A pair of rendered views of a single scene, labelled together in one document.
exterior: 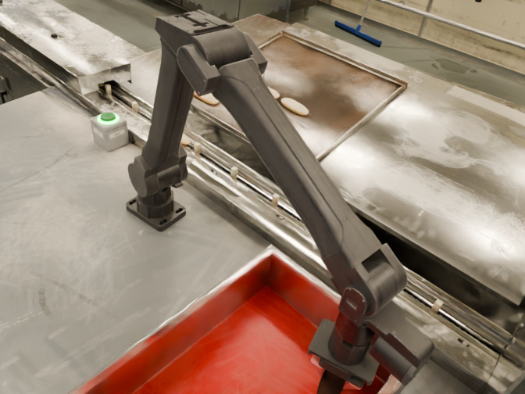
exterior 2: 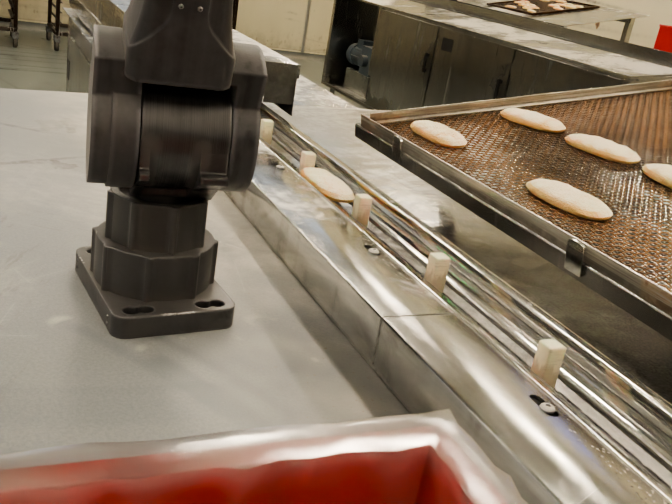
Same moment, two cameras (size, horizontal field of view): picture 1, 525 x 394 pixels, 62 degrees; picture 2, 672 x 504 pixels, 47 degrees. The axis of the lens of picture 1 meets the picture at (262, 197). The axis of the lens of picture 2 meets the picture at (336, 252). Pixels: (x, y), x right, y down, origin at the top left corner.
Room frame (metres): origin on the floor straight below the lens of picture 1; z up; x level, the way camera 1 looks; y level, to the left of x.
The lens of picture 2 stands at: (0.34, -0.09, 1.07)
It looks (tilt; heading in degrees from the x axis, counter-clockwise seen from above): 21 degrees down; 25
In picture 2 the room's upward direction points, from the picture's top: 10 degrees clockwise
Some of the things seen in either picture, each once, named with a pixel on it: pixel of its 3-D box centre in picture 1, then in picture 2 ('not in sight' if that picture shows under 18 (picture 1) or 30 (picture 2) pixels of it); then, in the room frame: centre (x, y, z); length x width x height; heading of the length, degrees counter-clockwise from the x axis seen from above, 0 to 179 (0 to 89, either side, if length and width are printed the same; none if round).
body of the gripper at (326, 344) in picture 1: (349, 341); not in sight; (0.37, -0.16, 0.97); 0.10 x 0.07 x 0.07; 67
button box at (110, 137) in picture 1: (112, 135); not in sight; (1.00, 0.43, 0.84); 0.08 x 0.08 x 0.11; 52
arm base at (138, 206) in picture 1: (155, 198); (155, 244); (0.74, 0.24, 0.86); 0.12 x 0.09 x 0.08; 58
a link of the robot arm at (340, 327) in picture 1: (362, 320); not in sight; (0.36, -0.16, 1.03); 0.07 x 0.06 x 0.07; 47
